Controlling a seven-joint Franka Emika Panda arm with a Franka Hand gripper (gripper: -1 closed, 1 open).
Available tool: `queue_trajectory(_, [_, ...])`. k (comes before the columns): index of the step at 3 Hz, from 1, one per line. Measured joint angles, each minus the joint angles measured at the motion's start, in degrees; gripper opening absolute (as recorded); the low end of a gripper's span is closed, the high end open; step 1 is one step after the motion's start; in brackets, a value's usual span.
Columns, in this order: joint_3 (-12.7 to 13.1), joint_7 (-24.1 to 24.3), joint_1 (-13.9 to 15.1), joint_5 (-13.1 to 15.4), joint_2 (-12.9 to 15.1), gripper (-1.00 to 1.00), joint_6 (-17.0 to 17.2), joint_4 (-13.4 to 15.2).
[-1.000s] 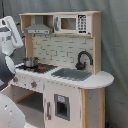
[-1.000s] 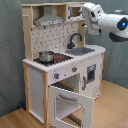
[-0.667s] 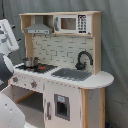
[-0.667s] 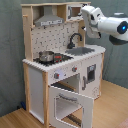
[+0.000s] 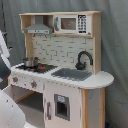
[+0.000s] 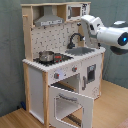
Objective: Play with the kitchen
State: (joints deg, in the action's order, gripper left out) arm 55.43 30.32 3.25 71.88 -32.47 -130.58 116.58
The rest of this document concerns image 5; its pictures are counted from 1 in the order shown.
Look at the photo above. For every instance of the black stovetop with red burners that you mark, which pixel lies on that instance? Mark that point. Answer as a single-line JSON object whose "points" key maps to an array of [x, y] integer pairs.
{"points": [[40, 68]]}

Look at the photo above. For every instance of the small metal pot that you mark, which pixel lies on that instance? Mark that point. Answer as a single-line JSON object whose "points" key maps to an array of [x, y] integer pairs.
{"points": [[30, 61]]}

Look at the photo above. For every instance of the red stove knob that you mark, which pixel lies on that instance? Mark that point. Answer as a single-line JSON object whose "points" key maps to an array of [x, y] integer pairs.
{"points": [[15, 79], [33, 84]]}

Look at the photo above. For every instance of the white oven door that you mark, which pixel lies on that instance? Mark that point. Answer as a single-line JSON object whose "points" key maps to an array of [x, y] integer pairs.
{"points": [[11, 116]]}

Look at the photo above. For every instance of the white cabinet door with dispenser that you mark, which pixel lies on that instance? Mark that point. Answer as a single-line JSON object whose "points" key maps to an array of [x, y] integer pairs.
{"points": [[62, 110]]}

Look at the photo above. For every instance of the red left stove knob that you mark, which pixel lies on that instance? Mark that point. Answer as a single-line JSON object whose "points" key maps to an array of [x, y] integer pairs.
{"points": [[15, 79]]}

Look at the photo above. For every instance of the wooden toy kitchen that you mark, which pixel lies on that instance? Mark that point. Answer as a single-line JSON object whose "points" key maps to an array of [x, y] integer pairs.
{"points": [[68, 83]]}

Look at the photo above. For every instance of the grey sink basin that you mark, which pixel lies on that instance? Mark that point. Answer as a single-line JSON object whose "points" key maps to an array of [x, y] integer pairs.
{"points": [[72, 74]]}

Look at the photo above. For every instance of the grey range hood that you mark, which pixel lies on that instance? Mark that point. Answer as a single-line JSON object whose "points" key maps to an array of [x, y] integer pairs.
{"points": [[38, 27]]}

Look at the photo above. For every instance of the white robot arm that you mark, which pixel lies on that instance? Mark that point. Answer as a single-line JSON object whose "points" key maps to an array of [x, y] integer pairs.
{"points": [[4, 51]]}

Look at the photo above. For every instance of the white microwave door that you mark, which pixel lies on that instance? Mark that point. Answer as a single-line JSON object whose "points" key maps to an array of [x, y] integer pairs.
{"points": [[73, 24]]}

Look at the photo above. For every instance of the red right stove knob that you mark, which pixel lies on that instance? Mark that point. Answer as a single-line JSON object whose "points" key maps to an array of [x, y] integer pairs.
{"points": [[33, 84]]}

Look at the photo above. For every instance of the black toy faucet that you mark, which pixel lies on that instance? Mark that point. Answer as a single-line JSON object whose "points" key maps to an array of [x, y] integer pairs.
{"points": [[82, 57]]}

